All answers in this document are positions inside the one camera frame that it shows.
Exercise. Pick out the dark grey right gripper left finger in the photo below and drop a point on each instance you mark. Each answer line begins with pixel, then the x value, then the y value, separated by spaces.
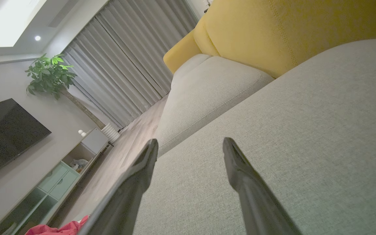
pixel 126 202

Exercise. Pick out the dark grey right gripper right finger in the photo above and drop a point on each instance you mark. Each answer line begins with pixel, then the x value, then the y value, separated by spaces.
pixel 256 205

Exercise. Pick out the red jersey with white trim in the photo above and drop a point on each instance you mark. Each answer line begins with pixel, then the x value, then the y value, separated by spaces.
pixel 57 229

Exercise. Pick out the clutter inside cabinet shelf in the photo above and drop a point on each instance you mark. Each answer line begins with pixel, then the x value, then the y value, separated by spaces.
pixel 78 164

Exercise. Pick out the grey wooden TV cabinet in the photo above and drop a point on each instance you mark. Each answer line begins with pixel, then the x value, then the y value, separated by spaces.
pixel 60 182

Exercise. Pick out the white ribbed plant pot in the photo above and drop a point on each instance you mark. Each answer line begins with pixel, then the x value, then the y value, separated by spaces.
pixel 110 132

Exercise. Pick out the small white figurine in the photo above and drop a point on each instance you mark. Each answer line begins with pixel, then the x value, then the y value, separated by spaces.
pixel 81 133

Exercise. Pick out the wide grey sofa seat cushion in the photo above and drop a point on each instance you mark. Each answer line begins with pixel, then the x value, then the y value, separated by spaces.
pixel 207 98

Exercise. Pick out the black flat television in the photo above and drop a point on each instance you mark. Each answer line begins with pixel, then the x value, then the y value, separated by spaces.
pixel 5 133

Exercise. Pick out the grey pleated curtain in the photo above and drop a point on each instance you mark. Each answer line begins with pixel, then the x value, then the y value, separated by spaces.
pixel 126 58

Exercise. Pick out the green potted tree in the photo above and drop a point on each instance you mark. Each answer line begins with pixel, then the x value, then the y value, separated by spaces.
pixel 49 75

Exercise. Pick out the narrow grey sofa seat cushion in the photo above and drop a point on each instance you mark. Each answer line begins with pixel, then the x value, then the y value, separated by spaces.
pixel 188 65

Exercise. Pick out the wide yellow sofa backrest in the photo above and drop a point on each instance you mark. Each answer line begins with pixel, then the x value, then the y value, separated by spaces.
pixel 289 29

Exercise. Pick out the round recessed ceiling spotlight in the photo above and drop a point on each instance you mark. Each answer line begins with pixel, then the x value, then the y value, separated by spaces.
pixel 37 38

